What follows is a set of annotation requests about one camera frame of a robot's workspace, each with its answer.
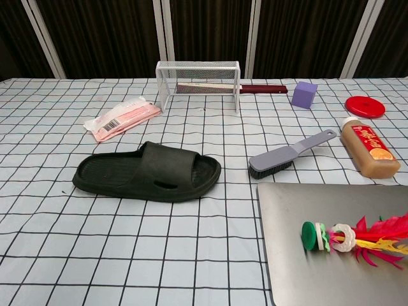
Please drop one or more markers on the grey metal tray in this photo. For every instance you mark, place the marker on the grey metal tray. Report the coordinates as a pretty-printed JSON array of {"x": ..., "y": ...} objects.
[{"x": 318, "y": 280}]

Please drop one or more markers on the black rubber slipper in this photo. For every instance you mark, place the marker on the black rubber slipper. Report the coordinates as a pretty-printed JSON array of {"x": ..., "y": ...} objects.
[{"x": 165, "y": 162}]

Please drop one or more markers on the brown juice bottle red label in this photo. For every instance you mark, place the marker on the brown juice bottle red label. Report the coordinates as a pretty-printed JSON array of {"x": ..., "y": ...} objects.
[{"x": 366, "y": 150}]

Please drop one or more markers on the grey tool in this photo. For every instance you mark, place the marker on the grey tool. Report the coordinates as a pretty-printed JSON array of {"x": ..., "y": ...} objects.
[{"x": 274, "y": 159}]

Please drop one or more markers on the white partition frame post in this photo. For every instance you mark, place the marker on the white partition frame post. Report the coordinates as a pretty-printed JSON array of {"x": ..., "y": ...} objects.
[
  {"x": 360, "y": 38},
  {"x": 163, "y": 38},
  {"x": 254, "y": 38},
  {"x": 43, "y": 38}
]

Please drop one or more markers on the pink packaged item with barcode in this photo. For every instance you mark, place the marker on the pink packaged item with barcode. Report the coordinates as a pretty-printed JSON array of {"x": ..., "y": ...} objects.
[{"x": 127, "y": 118}]

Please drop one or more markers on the colourful feather shuttlecock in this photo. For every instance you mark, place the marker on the colourful feather shuttlecock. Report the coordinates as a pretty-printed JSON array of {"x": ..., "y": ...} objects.
[{"x": 310, "y": 236}]

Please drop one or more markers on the checked white tablecloth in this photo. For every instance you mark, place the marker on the checked white tablecloth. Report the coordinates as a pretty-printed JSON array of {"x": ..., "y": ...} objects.
[{"x": 95, "y": 255}]

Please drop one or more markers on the red round disc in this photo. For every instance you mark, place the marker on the red round disc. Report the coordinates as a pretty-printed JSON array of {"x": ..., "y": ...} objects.
[{"x": 365, "y": 105}]

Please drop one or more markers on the purple foam cube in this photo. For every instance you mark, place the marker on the purple foam cube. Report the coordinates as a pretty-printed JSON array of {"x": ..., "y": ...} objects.
[{"x": 303, "y": 95}]

